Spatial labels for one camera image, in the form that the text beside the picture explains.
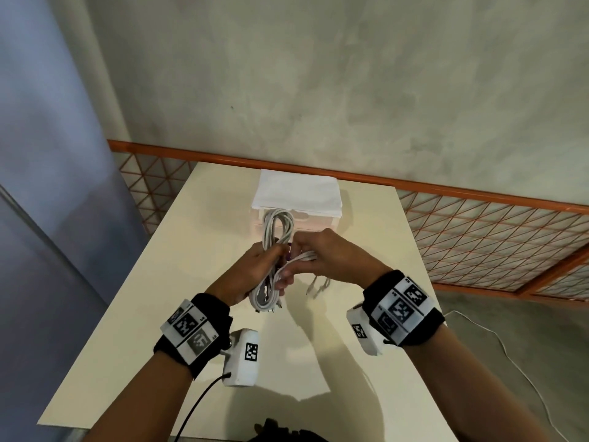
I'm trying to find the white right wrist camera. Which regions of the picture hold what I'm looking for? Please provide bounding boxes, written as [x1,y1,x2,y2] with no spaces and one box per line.
[345,304,385,357]

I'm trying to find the clear plastic drawer box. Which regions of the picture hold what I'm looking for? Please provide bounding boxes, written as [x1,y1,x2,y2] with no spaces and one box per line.
[252,207,342,235]

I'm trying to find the black left camera cable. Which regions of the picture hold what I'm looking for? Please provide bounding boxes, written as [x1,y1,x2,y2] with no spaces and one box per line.
[172,372,233,442]

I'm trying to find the person's right hand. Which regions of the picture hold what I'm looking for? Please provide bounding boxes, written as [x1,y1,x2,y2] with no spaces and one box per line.
[280,228,393,290]

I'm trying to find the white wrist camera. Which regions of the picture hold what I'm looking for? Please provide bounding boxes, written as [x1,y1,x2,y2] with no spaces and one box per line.
[345,304,385,357]
[220,328,261,388]

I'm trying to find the orange metal mesh fence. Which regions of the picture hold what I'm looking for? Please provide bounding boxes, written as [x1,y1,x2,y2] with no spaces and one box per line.
[107,139,589,307]

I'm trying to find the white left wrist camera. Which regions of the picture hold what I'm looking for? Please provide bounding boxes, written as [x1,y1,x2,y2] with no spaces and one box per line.
[220,328,261,388]

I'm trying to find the person's left hand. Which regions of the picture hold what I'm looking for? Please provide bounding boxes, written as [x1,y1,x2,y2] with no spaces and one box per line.
[204,241,295,308]

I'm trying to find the tangle of white cables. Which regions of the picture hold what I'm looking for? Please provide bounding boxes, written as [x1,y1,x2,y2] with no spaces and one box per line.
[248,207,332,314]

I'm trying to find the person's dark clothing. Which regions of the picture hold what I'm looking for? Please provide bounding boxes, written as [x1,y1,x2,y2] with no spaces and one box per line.
[248,418,330,442]

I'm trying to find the cream table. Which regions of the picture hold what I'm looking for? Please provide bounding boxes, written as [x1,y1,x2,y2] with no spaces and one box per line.
[36,161,459,442]

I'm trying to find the blue grey partition panel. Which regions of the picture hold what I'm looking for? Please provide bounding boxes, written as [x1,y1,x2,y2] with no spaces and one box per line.
[0,0,148,424]

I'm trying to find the black left wristband with markers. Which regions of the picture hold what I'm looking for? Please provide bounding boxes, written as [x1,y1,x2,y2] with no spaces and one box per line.
[153,293,234,381]

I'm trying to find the person's right forearm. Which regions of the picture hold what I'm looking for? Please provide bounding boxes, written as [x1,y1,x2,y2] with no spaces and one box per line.
[412,324,553,442]

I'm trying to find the person's left forearm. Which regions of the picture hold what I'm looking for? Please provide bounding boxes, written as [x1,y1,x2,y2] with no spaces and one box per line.
[82,352,196,442]

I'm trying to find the white folded cloth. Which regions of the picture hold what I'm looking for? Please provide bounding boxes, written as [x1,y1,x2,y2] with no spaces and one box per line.
[251,169,344,219]

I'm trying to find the thin white floor cable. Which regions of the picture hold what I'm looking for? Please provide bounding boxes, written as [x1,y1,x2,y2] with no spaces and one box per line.
[442,310,560,442]

